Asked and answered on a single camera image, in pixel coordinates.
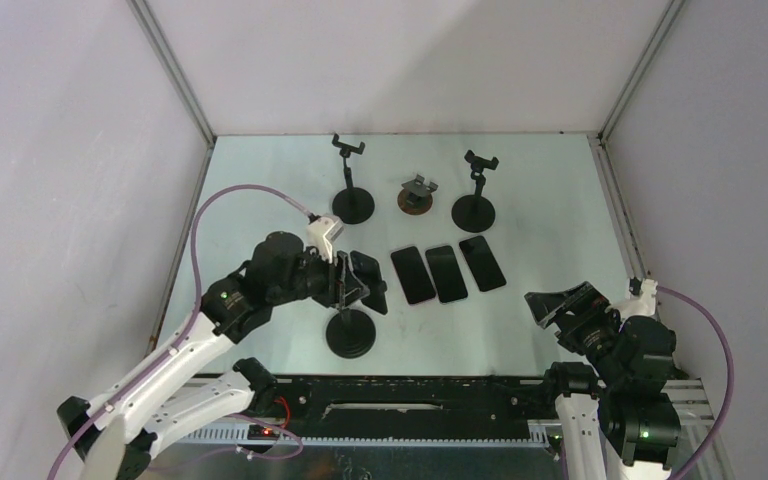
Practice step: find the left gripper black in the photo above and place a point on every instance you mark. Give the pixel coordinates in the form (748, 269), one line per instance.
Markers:
(341, 285)

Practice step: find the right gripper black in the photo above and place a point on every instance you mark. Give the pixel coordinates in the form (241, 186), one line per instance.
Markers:
(546, 305)

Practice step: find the black phone pink case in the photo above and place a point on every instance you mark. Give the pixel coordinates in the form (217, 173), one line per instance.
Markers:
(413, 275)

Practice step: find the black smartphone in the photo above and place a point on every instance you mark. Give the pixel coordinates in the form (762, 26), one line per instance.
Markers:
(482, 263)

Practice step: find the small teal phone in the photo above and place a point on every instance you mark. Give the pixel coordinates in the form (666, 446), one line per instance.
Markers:
(446, 274)

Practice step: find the black round-base phone stand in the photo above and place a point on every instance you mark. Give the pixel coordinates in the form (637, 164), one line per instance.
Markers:
(474, 213)

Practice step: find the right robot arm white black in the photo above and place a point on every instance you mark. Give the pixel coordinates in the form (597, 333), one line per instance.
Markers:
(617, 422)

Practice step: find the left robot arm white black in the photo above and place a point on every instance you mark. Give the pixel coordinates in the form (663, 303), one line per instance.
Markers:
(118, 433)

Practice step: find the brown round phone stand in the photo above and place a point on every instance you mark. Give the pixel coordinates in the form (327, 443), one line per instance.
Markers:
(416, 195)

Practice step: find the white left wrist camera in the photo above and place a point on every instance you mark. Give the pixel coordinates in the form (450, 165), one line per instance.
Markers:
(322, 232)

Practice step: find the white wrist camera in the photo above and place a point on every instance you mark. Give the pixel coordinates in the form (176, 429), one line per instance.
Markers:
(322, 232)
(640, 299)

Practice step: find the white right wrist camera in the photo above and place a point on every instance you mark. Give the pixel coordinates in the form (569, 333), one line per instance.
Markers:
(640, 299)

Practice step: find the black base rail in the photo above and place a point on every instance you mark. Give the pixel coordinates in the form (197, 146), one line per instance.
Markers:
(408, 407)

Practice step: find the grey cable duct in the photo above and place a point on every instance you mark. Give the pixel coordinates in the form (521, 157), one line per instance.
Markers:
(246, 434)

